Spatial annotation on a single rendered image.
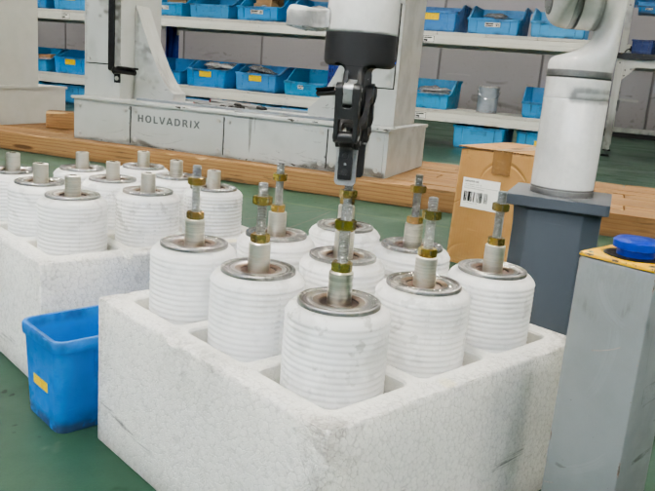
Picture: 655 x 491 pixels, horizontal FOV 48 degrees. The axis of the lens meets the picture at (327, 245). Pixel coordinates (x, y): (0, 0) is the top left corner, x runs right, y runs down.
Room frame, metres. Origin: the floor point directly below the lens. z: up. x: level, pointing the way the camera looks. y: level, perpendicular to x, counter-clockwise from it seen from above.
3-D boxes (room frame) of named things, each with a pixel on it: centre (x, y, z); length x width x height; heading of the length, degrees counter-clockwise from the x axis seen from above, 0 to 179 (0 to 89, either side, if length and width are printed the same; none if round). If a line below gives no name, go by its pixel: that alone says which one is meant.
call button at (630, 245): (0.63, -0.27, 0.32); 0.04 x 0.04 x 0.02
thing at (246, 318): (0.71, 0.07, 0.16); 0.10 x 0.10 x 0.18
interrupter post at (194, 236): (0.80, 0.15, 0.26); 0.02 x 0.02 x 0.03
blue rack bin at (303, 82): (5.97, 0.19, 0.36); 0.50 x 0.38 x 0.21; 158
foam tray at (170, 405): (0.79, -0.02, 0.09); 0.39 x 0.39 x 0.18; 44
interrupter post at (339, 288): (0.62, -0.01, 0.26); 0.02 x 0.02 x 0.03
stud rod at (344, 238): (0.62, -0.01, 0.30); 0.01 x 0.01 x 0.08
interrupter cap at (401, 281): (0.71, -0.10, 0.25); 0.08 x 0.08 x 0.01
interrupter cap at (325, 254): (0.79, -0.02, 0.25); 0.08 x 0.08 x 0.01
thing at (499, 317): (0.79, -0.18, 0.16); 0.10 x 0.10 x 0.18
